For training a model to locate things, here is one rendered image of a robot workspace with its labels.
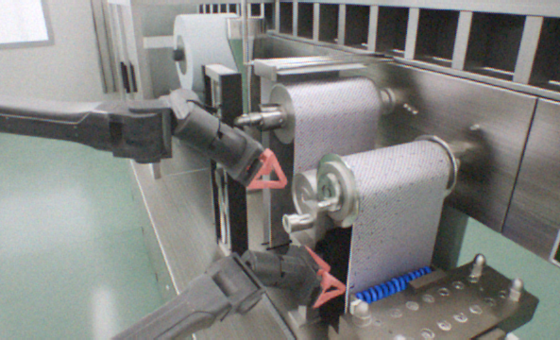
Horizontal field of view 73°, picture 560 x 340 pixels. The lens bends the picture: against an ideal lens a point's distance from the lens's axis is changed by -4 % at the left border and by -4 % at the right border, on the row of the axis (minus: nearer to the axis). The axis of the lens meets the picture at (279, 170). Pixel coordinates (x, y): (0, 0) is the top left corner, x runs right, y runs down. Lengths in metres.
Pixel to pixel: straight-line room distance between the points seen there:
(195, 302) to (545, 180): 0.65
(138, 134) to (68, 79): 5.61
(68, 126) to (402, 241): 0.66
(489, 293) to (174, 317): 0.66
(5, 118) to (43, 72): 5.49
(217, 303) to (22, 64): 5.74
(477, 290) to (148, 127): 0.74
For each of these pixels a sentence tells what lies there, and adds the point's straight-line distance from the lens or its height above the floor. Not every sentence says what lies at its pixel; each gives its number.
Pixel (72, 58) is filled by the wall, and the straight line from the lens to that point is 6.11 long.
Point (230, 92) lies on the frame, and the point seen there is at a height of 1.40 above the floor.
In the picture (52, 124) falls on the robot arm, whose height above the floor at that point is 1.44.
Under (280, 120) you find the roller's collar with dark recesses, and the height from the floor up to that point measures 1.33.
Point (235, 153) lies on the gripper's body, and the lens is 0.60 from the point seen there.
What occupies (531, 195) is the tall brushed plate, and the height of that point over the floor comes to 1.25.
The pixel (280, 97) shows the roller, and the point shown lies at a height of 1.38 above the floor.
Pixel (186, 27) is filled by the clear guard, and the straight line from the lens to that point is 1.58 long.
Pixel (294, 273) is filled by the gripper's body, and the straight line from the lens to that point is 0.69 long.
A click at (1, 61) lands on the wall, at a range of 6.19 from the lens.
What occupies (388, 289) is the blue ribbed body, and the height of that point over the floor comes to 1.03.
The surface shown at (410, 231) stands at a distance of 0.87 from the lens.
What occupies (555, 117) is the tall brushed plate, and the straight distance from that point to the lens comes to 0.83.
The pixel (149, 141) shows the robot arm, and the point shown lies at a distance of 0.57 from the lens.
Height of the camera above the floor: 1.61
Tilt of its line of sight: 25 degrees down
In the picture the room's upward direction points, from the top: straight up
